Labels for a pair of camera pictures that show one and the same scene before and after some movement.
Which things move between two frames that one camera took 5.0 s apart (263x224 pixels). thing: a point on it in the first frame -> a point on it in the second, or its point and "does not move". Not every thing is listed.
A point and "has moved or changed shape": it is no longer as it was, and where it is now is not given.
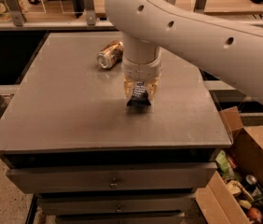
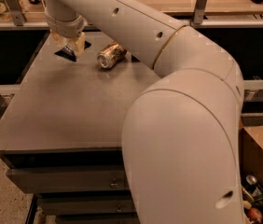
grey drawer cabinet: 68,135 does not move
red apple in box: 255,214 does not move
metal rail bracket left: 13,5 does not move
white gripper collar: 141,70 -> 66,27
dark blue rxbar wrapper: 139,96 has moved or changed shape
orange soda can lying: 111,54 does not move
